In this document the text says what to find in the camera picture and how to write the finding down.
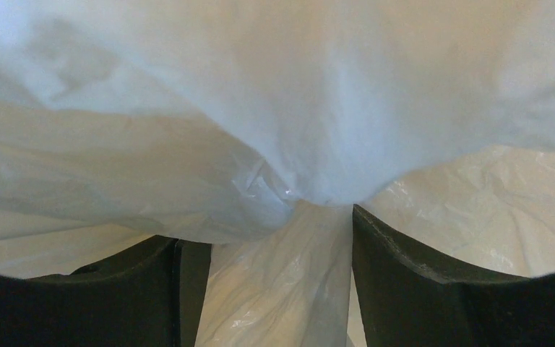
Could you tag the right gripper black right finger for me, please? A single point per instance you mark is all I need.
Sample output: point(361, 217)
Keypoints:
point(411, 294)

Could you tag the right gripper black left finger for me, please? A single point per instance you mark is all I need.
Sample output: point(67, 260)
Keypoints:
point(150, 294)

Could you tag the light blue plastic trash bag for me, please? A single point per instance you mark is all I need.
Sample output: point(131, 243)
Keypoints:
point(257, 126)

